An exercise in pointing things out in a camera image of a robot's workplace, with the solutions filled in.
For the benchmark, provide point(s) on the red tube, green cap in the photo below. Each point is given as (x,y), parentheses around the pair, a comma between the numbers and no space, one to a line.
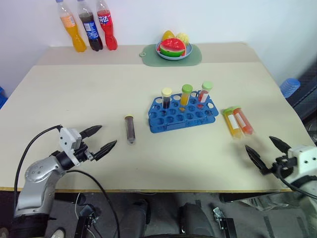
(203,95)

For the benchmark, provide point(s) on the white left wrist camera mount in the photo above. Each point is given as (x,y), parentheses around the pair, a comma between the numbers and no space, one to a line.
(67,138)

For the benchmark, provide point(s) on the cola bottle, blue label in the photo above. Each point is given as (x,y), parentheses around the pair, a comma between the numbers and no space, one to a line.
(92,34)

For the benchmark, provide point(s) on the yellow-orange tube, white label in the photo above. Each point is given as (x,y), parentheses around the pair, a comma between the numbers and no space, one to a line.
(232,124)

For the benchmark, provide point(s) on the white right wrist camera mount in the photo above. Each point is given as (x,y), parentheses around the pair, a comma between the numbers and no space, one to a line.
(303,158)

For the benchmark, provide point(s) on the dark tube, yellow cap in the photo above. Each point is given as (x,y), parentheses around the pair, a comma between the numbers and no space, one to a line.
(166,100)

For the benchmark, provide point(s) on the black caster clamp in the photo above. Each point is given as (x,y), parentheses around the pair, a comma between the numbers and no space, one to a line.
(85,220)
(224,223)

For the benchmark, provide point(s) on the toy watermelon slice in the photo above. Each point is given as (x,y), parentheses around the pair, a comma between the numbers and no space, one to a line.
(172,47)

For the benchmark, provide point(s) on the blue ribbed stool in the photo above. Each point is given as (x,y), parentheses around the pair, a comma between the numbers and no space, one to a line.
(289,86)

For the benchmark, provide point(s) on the smooth yellow toy fruit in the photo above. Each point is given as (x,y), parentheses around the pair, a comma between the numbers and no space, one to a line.
(168,35)

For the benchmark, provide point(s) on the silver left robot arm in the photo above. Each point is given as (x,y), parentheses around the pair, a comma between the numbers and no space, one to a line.
(37,178)

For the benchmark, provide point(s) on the blue plastic crate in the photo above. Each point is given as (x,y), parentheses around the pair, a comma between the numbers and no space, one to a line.
(2,98)

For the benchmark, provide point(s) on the light blue plate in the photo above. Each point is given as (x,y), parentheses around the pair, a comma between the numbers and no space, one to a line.
(173,57)

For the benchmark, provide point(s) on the orange tube, green cap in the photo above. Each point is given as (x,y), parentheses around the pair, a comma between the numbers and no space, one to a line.
(185,96)

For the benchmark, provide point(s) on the red soda bottle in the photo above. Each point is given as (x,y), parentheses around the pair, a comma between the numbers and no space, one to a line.
(109,32)

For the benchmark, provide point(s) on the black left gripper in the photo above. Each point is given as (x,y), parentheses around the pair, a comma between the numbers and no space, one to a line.
(83,152)

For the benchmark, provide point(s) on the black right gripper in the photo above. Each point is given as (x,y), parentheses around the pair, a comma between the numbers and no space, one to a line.
(282,166)

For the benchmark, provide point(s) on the blue test tube rack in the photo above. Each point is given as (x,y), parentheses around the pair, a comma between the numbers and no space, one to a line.
(173,116)

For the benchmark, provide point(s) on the orange soda bottle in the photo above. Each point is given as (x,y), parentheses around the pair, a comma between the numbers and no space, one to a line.
(75,37)

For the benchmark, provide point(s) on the spiky yellow toy fruit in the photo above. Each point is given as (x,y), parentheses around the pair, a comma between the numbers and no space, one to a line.
(183,37)

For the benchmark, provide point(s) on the dark brown tube, pale cap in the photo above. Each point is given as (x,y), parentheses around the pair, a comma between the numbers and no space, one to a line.
(130,130)

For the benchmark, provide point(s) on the dark rounded shape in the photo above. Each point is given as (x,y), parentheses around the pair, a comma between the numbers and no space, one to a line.
(194,220)

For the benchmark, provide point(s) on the black ribbed case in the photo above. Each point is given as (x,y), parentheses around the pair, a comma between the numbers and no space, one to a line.
(305,91)

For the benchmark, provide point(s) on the green placemat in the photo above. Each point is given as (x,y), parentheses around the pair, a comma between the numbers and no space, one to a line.
(153,58)

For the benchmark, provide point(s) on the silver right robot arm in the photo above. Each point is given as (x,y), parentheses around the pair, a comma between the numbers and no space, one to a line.
(308,198)

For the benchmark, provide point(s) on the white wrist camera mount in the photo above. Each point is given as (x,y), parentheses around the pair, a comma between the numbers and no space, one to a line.
(303,158)
(67,138)

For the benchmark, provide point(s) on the orange-red tube, green cap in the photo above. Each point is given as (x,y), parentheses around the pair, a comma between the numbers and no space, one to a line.
(245,122)

